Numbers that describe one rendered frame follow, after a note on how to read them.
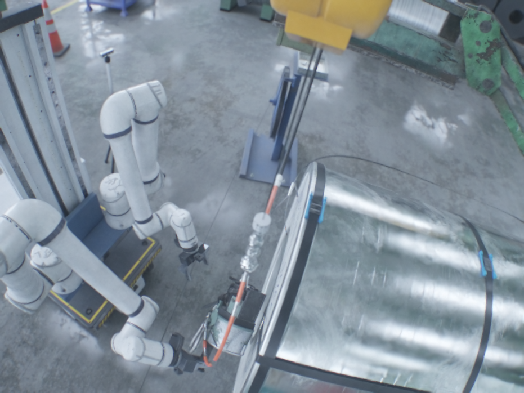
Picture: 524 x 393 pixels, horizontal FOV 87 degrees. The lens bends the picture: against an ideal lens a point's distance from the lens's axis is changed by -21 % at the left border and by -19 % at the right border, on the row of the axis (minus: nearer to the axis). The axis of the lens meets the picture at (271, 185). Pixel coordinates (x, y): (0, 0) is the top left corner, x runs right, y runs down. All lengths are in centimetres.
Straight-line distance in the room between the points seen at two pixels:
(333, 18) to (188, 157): 276
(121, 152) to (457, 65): 134
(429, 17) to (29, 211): 552
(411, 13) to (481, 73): 432
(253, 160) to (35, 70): 220
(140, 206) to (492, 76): 150
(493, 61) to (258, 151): 234
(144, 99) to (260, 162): 192
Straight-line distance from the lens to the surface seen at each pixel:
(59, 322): 245
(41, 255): 163
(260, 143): 325
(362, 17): 35
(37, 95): 144
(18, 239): 105
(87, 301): 208
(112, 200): 174
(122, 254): 215
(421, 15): 569
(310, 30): 38
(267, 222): 73
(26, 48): 134
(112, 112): 129
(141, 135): 145
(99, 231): 195
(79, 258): 114
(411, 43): 133
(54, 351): 241
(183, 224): 147
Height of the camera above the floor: 218
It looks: 48 degrees down
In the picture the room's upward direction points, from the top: 16 degrees clockwise
